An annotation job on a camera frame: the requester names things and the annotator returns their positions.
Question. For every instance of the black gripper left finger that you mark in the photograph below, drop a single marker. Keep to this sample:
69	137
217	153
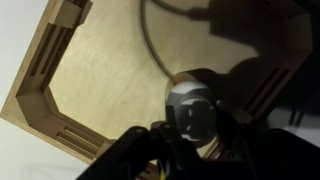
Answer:
146	156

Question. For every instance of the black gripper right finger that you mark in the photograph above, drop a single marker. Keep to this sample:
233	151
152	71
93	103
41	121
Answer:
283	156

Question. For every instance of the wooden slatted tray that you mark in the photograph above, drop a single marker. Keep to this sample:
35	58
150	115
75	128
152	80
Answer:
110	76

